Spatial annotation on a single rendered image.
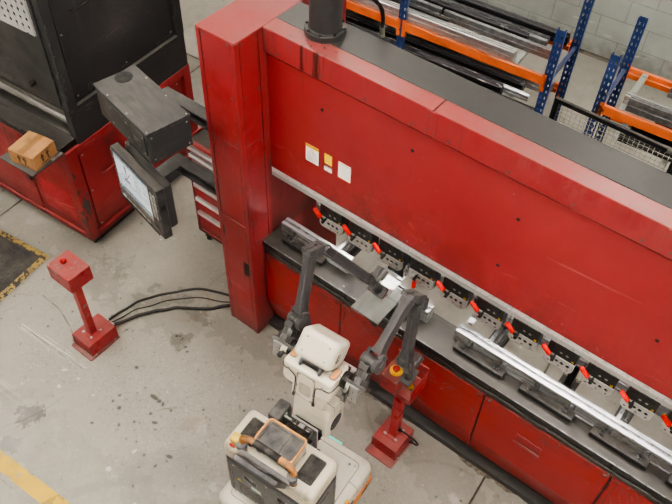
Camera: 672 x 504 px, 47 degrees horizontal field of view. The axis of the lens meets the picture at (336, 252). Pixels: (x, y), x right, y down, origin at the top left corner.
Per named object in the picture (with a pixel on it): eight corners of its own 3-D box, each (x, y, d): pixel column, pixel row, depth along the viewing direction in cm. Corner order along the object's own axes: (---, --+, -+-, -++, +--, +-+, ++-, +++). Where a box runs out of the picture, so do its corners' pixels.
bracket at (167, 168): (149, 182, 454) (147, 173, 449) (179, 160, 467) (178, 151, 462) (198, 213, 439) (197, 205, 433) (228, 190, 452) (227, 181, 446)
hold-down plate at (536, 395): (517, 390, 400) (518, 387, 398) (522, 383, 403) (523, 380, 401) (569, 423, 388) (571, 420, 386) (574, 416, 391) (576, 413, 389)
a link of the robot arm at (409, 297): (403, 281, 368) (419, 289, 362) (414, 289, 379) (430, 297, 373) (356, 363, 366) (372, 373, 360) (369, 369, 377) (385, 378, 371)
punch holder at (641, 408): (618, 404, 362) (629, 386, 350) (625, 392, 367) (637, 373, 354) (648, 422, 356) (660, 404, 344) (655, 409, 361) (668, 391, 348)
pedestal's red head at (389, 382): (379, 385, 424) (381, 368, 411) (395, 366, 433) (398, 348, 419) (409, 405, 417) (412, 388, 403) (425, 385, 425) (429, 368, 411)
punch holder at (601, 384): (579, 381, 370) (588, 362, 357) (587, 369, 374) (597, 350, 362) (608, 398, 364) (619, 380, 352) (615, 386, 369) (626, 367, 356)
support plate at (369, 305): (350, 307, 417) (350, 306, 417) (379, 278, 431) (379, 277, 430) (377, 324, 410) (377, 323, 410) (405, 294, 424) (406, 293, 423)
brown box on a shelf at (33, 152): (-1, 158, 486) (-7, 143, 477) (31, 136, 501) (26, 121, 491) (32, 177, 476) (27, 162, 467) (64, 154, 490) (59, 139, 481)
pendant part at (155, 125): (122, 201, 449) (91, 82, 384) (158, 183, 459) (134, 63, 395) (170, 253, 424) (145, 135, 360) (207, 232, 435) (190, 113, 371)
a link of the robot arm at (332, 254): (310, 247, 376) (323, 254, 369) (316, 237, 377) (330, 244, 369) (360, 281, 406) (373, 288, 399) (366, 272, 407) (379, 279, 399)
